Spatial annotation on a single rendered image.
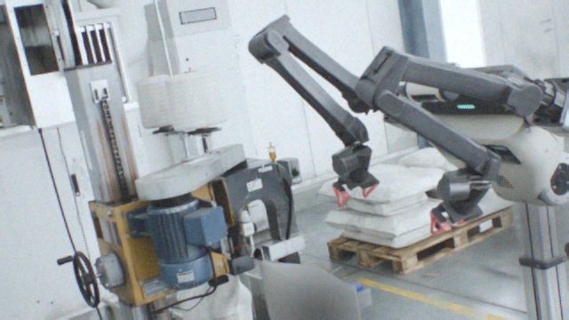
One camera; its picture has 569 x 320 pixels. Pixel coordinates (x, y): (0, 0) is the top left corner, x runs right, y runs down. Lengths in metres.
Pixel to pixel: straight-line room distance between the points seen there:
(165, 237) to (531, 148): 1.03
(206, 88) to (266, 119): 5.07
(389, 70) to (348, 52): 6.22
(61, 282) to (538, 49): 6.77
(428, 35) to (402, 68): 6.43
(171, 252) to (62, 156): 2.96
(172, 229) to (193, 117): 0.32
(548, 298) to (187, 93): 1.24
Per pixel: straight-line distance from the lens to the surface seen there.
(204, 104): 2.15
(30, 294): 5.11
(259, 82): 7.17
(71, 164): 5.07
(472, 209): 1.94
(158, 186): 2.09
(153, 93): 2.39
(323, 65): 2.20
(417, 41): 8.29
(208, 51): 6.25
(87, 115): 2.28
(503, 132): 2.05
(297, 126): 7.40
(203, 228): 2.08
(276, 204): 2.51
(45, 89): 4.50
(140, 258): 2.32
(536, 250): 2.39
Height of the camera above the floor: 1.76
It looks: 12 degrees down
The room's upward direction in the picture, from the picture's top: 10 degrees counter-clockwise
